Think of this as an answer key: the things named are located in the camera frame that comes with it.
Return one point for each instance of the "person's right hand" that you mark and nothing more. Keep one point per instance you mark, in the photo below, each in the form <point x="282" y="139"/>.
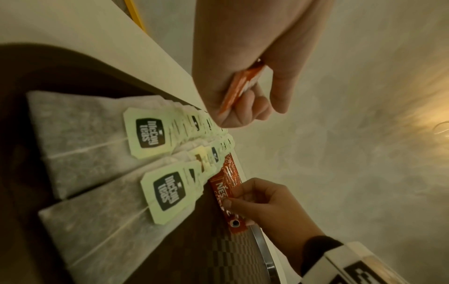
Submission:
<point x="277" y="210"/>

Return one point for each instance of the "person's left hand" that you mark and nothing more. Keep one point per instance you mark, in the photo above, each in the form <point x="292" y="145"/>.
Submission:
<point x="245" y="33"/>

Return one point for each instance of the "orange coffee sachet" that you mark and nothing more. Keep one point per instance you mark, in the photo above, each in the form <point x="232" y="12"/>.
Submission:
<point x="224" y="191"/>

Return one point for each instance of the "brown plastic tray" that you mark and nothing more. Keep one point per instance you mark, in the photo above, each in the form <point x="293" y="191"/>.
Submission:
<point x="217" y="255"/>

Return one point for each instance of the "neat rows of tea bags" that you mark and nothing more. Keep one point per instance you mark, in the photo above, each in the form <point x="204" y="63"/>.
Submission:
<point x="87" y="138"/>

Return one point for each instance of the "right wristband with marker tiles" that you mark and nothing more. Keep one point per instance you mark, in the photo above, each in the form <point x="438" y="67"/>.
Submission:
<point x="333" y="263"/>

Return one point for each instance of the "yellow metal railing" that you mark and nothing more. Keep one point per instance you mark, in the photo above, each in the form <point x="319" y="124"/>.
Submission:
<point x="135" y="14"/>

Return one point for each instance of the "glass wall lamp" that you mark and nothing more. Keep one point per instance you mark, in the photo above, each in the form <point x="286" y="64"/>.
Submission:
<point x="442" y="129"/>

